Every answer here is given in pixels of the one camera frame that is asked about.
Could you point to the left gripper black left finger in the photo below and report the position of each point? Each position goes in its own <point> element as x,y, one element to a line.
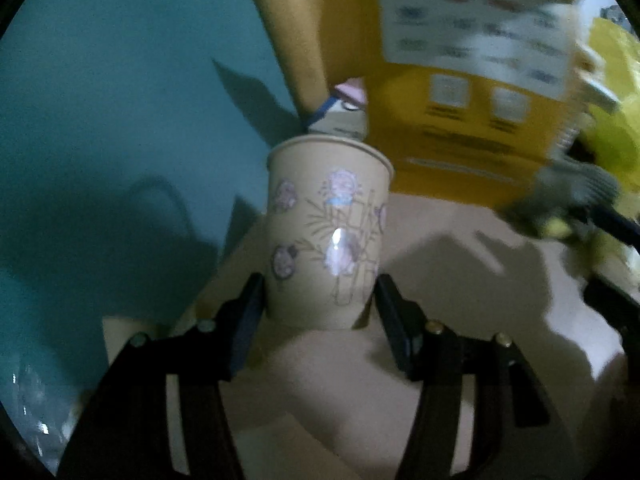
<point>123,431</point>

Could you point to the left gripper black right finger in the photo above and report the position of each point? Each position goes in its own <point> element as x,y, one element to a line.
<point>483,411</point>

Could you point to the printed brown paper cup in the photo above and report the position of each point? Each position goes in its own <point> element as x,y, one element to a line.
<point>325,221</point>

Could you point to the clear bag of toys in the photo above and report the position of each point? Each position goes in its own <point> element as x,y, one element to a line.
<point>44,415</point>

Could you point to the yellow plastic bag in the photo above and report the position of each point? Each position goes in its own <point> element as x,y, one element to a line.
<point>614,137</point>

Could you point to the teal curtain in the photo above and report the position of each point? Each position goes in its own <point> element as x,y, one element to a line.
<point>134,137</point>

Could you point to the yellow paper bag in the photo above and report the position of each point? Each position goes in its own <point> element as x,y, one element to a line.
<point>465,97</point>

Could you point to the yellow curtain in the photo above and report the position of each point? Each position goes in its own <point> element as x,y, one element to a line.
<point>316,43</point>

